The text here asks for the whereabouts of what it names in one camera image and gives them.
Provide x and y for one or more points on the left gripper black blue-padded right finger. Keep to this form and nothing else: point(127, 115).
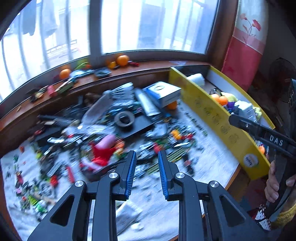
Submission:
point(206, 211)

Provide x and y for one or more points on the black electric fan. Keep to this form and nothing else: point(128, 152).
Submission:
point(281, 71)

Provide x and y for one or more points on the blue white cardboard box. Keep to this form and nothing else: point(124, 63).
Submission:
point(162, 93)

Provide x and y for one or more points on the roll of tape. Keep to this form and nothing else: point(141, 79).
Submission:
point(124, 119)

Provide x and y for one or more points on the orange in yellow box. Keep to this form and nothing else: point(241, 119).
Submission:
point(223, 100)

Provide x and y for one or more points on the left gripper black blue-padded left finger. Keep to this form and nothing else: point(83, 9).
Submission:
point(69, 218)

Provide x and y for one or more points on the white paper roll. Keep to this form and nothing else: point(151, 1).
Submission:
point(197, 78)

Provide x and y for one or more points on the black tray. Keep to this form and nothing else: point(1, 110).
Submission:
point(141, 125)

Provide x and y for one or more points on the red plastic piece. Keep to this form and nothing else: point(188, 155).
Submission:
point(102, 155)

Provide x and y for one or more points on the person's right hand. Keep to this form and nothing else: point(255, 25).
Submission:
point(272, 186)

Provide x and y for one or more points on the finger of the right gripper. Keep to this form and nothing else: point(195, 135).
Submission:
point(245, 124)

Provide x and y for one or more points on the red floral curtain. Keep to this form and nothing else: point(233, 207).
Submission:
point(247, 43)

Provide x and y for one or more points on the red cylinder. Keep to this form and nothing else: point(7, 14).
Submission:
point(70, 174)

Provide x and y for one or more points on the silver foil packet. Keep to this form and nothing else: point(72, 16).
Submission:
point(126, 214)

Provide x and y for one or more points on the orange fruit on sill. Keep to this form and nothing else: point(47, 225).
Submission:
point(64, 74)

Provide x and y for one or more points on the yellow cardboard box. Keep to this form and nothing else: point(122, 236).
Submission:
point(241, 145)

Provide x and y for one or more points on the yellow knitted sleeve forearm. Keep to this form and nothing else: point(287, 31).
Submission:
point(284, 217)

